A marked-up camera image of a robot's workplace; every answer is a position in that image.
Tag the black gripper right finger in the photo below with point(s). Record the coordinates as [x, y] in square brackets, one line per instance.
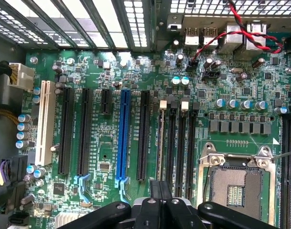
[178, 214]

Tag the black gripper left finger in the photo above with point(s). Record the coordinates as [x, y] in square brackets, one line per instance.
[150, 214]

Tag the RAM slot black latches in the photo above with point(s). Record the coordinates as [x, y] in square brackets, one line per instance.
[171, 143]
[285, 167]
[190, 152]

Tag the CPU socket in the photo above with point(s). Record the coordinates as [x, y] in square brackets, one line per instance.
[235, 181]

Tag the long black expansion slot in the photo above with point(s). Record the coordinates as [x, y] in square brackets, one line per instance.
[66, 131]
[143, 133]
[85, 131]

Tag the blue expansion slot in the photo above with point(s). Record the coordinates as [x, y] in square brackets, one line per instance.
[123, 133]

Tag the silver chipset heatsink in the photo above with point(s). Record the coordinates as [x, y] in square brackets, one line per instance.
[64, 220]

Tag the green motherboard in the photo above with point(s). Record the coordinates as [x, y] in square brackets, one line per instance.
[107, 133]

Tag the short black expansion slot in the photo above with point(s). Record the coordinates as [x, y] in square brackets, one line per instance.
[106, 102]

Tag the thin metal locking lever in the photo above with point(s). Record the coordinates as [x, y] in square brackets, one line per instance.
[285, 153]

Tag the white expansion slot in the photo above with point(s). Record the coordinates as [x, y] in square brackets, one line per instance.
[45, 124]

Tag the white power connector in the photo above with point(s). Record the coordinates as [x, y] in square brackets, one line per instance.
[23, 76]

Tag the open PC case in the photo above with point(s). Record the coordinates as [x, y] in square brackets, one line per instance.
[145, 23]

